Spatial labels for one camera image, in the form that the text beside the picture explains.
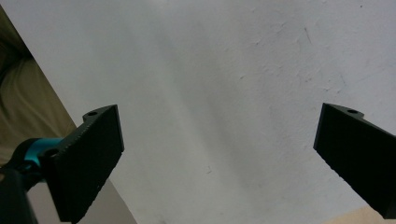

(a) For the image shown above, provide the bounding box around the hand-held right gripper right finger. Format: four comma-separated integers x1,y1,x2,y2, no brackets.
313,103,396,220

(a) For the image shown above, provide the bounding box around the olive cloth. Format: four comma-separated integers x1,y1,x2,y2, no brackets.
0,5,78,166

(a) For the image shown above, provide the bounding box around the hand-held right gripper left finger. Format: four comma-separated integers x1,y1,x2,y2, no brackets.
41,104,125,224

